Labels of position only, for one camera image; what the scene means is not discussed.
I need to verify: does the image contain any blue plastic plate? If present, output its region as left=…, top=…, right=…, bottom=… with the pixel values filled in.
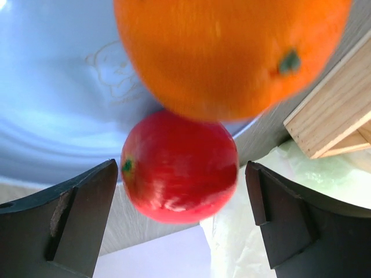
left=1, top=1, right=161, bottom=186

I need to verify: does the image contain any fake orange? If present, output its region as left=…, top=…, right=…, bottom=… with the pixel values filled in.
left=113, top=0, right=352, bottom=121

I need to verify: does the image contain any red fake apple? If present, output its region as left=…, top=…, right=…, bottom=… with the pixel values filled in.
left=120, top=111, right=239, bottom=224

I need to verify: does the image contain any white plastic bag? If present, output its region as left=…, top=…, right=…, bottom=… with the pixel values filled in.
left=201, top=141, right=370, bottom=277

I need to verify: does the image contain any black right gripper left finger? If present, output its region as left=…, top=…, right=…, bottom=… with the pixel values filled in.
left=1, top=159, right=118, bottom=277

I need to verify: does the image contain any wooden clothes rack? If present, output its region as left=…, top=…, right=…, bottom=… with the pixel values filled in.
left=283, top=33, right=370, bottom=159

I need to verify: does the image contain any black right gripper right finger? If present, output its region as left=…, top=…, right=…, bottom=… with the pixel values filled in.
left=245, top=162, right=370, bottom=278

